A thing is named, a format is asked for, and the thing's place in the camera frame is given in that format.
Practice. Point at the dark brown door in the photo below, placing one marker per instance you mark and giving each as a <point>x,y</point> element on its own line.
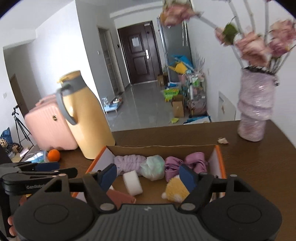
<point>141,53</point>

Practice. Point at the grey refrigerator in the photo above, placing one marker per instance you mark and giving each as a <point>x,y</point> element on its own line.
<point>175,41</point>

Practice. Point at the plastic soft ball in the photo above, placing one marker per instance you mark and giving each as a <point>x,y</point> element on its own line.
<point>153,168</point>

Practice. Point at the lilac fluffy headband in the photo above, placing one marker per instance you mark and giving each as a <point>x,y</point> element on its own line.
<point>128,163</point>

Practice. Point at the yellow toy on pile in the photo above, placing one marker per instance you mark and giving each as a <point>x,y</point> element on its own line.
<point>180,68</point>

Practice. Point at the yellow thermos jug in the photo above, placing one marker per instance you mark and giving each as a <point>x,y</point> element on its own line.
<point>84,115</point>

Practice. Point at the pink rectangular sponge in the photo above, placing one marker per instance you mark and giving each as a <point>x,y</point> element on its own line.
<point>119,198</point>

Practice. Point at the person hand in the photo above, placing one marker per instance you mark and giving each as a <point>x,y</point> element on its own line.
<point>12,229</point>

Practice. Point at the white and yellow plush toy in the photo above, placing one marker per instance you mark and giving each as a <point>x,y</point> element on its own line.
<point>175,190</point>

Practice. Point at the purple satin scrunchie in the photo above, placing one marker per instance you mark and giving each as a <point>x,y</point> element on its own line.
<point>195,161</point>

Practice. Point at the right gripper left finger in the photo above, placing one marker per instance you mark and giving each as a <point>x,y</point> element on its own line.
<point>67,209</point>

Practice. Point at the blue tissue pack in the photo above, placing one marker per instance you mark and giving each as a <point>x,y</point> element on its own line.
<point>37,157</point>

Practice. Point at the dried pink roses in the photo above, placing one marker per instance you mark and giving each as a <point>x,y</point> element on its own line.
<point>265,53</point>

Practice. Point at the small cardboard box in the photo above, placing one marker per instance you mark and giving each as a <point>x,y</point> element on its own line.
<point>178,109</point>

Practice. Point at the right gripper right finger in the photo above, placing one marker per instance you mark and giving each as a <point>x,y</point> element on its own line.
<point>227,209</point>

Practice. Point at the metal storage trolley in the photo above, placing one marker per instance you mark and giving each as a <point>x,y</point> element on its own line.
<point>196,94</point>

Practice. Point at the black camera tripod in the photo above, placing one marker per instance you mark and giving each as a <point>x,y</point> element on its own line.
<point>21,128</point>

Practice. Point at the orange fruit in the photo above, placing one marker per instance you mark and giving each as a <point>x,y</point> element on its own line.
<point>53,155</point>

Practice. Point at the white round sponge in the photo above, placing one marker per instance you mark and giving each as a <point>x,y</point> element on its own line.
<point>132,183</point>

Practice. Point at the pink mini suitcase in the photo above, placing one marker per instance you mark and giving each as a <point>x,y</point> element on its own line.
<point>48,126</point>

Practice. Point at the purple ceramic vase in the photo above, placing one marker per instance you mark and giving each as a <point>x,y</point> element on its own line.
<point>256,102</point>

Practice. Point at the red cardboard box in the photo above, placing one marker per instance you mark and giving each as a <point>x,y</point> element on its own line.
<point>153,190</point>

